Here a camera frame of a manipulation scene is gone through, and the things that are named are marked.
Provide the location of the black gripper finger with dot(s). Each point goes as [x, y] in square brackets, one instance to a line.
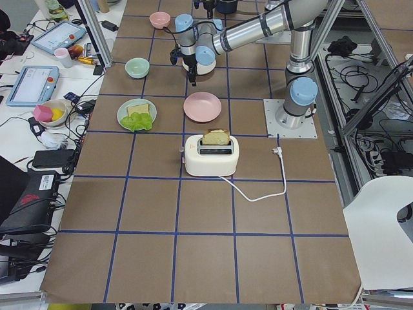
[194, 84]
[190, 77]

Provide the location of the aluminium frame post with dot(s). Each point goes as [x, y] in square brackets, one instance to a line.
[93, 28]

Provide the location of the pink bowl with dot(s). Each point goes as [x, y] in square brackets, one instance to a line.
[160, 20]

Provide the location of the bread slice on plate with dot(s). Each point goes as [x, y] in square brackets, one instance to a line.
[139, 109]

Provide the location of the pink cup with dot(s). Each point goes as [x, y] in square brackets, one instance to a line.
[63, 56]

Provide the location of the orange handled tool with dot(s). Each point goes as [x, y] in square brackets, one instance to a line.
[87, 60]

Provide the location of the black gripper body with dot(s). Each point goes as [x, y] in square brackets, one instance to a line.
[209, 4]
[191, 62]

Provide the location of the white bowl with fruit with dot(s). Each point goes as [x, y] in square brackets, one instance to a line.
[53, 113]

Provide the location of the cream white plate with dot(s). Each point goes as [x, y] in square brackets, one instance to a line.
[201, 69]

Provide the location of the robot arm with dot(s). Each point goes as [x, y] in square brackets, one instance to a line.
[199, 43]

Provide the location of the green plate with sandwich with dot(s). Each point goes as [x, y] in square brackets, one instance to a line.
[122, 111]

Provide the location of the right teach pendant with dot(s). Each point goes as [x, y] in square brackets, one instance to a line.
[62, 35]

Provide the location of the green lettuce leaf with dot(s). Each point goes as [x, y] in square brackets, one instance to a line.
[137, 122]

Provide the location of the left teach pendant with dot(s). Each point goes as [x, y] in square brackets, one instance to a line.
[34, 86]

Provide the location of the dark blue saucepan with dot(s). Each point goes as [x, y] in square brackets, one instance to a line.
[226, 6]

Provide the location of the cream white toaster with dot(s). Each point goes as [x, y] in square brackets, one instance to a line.
[210, 160]

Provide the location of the teach pendant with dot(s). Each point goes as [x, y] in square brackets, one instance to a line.
[34, 86]
[62, 35]

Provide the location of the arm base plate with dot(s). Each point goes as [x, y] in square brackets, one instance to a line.
[282, 125]

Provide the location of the green bowl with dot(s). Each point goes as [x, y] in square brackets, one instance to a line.
[137, 67]

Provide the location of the toast slice in toaster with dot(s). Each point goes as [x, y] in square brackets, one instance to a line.
[216, 137]

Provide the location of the red yellow mango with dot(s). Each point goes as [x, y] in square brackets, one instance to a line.
[75, 51]

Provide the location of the pink plate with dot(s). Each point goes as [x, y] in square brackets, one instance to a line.
[202, 107]

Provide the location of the black power adapter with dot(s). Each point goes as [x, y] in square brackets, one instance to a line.
[109, 26]

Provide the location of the white chair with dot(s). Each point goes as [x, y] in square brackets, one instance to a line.
[382, 249]

